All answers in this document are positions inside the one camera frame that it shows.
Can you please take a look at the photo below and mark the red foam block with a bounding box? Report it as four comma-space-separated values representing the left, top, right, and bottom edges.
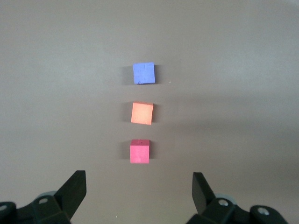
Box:
129, 139, 150, 164

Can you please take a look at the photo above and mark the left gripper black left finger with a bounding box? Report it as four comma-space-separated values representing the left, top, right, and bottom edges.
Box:
0, 170, 87, 224

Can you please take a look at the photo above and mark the purple foam block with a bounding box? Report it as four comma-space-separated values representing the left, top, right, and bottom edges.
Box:
132, 62, 156, 85

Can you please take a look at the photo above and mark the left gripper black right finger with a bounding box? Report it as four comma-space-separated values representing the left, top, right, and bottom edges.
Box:
192, 172, 287, 224

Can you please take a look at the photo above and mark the orange foam block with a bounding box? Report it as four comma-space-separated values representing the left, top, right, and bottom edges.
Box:
130, 102, 154, 125

